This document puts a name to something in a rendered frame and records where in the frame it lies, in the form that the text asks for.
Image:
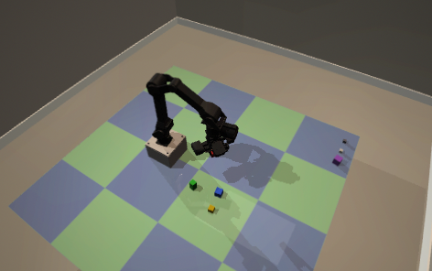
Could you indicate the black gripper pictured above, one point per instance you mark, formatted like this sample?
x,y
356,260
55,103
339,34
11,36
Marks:
x,y
199,147

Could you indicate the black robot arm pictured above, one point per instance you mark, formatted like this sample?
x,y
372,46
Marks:
x,y
209,113

